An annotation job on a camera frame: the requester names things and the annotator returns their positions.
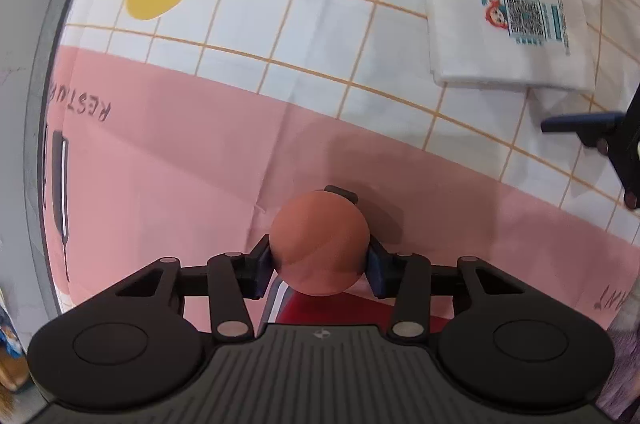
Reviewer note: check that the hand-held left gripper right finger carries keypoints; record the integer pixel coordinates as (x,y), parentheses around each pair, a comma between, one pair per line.
(377,269)

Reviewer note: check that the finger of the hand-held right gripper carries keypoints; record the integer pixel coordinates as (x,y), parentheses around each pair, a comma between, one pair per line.
(582,123)

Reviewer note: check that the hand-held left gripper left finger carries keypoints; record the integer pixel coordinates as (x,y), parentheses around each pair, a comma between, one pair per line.
(261,269)

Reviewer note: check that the orange soft ball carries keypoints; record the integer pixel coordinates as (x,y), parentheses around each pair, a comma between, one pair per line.
(320,241)

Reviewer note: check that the red storage box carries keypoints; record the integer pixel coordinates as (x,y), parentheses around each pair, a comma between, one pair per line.
(325,311)

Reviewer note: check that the white printed cloth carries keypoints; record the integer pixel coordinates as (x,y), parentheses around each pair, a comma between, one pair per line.
(500,54)

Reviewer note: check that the lemon print checkered cloth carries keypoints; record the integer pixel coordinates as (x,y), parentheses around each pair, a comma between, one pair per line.
(200,114)

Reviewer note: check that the purple fluffy blanket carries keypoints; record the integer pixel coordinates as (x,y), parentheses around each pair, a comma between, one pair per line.
(622,369)

